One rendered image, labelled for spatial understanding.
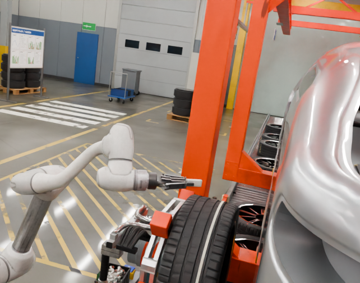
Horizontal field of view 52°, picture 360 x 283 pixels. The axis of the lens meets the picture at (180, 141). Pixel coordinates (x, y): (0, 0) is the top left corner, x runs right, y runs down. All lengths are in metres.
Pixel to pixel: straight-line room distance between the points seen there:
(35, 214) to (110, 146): 0.74
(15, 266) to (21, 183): 0.60
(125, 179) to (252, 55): 2.71
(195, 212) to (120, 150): 0.41
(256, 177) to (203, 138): 2.08
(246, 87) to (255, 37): 0.51
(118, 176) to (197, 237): 0.40
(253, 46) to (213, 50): 1.93
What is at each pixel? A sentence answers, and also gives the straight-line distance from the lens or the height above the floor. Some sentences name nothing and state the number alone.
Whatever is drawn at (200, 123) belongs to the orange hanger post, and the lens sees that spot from 2.12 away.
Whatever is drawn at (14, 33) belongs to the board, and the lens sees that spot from 10.50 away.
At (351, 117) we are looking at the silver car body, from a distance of 1.07.
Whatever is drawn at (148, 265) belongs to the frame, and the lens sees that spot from 1.59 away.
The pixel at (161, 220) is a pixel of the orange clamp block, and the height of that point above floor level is 1.14.
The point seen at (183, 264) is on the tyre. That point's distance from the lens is 1.53.
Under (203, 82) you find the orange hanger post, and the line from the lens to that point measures 2.10.
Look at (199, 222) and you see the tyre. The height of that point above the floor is 1.15.
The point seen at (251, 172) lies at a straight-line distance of 4.14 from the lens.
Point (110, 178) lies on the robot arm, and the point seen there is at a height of 1.28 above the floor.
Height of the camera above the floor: 1.81
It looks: 13 degrees down
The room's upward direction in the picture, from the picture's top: 8 degrees clockwise
